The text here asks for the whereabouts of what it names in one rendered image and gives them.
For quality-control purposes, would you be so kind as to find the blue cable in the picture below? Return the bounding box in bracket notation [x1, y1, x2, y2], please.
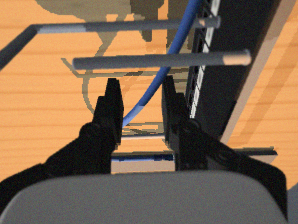
[111, 0, 203, 162]

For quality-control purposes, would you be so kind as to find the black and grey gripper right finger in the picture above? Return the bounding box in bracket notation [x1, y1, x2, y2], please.
[161, 75, 288, 223]

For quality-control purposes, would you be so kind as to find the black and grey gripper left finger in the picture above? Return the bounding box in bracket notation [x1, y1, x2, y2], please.
[0, 78, 124, 217]

